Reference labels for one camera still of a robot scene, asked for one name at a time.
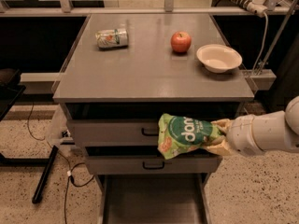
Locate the red apple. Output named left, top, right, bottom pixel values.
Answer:
left=171, top=31, right=192, bottom=53

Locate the black table leg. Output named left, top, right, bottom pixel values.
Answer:
left=32, top=146, right=58, bottom=204

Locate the grey drawer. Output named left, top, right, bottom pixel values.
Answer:
left=97, top=174, right=212, bottom=224
left=64, top=102, right=242, bottom=147
left=86, top=146, right=221, bottom=175

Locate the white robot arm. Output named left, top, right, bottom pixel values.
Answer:
left=205, top=96, right=299, bottom=156

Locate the white power strip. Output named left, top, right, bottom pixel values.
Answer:
left=224, top=0, right=269, bottom=18

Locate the black floor cable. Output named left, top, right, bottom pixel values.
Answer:
left=27, top=103, right=95, bottom=224

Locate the top grey drawer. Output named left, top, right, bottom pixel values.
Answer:
left=64, top=102, right=242, bottom=147

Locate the green white drink can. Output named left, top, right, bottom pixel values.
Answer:
left=95, top=28, right=129, bottom=49

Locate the white bowl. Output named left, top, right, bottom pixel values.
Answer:
left=196, top=44, right=242, bottom=74

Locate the green rice chip bag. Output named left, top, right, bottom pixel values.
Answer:
left=158, top=114, right=225, bottom=160

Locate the middle grey drawer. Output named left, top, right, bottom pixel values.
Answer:
left=86, top=146, right=221, bottom=175

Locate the grey drawer cabinet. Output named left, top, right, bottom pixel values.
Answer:
left=52, top=12, right=256, bottom=224

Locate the bottom grey drawer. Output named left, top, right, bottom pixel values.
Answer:
left=97, top=174, right=212, bottom=224

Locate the black side table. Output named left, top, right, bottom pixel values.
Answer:
left=0, top=68, right=26, bottom=120

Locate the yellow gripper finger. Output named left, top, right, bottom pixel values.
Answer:
left=205, top=140, right=234, bottom=156
left=212, top=119, right=233, bottom=133

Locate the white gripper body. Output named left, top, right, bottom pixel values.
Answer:
left=226, top=115, right=263, bottom=156

